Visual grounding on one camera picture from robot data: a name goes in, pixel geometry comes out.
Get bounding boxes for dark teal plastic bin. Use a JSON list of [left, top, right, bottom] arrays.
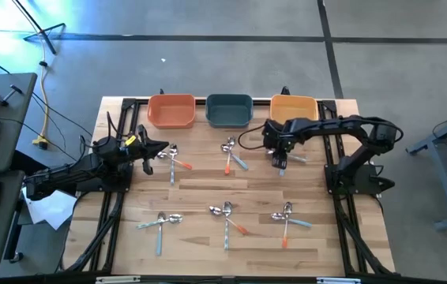
[[205, 93, 254, 129]]

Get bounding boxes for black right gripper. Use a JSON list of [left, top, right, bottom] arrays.
[[261, 118, 306, 170]]

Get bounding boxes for black aluminium table frame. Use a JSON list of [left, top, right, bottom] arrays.
[[62, 88, 398, 284]]

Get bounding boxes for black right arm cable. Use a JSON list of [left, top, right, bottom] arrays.
[[238, 124, 268, 151]]

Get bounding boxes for yellow plastic bin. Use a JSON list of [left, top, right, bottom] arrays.
[[269, 94, 320, 124]]

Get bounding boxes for black floor cable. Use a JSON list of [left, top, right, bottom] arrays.
[[29, 92, 94, 139]]

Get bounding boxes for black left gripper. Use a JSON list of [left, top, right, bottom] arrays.
[[120, 125, 171, 176]]

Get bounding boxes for white paper sheets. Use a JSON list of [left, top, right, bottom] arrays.
[[21, 187, 78, 232]]

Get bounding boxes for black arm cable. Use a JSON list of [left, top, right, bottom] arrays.
[[77, 111, 130, 159], [238, 124, 268, 151]]

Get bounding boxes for teal striped handle spoon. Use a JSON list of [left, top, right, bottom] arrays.
[[223, 200, 234, 252], [136, 213, 184, 230], [168, 144, 178, 186], [265, 148, 309, 163]]

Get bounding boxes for yellow extension cable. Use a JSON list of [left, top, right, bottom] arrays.
[[32, 37, 51, 150]]

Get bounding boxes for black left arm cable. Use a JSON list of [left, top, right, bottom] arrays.
[[77, 111, 130, 159]]

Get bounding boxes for orange plastic bin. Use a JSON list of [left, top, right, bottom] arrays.
[[147, 93, 197, 130]]

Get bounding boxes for silver metal bracket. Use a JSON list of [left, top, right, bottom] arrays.
[[95, 275, 141, 284], [316, 277, 362, 284]]

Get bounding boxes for orange handle spoon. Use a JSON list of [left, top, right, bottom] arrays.
[[156, 151, 193, 171], [208, 205, 250, 236], [224, 136, 237, 176], [281, 201, 294, 249]]

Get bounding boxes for black tripod stand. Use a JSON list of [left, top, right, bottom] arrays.
[[11, 0, 67, 55]]

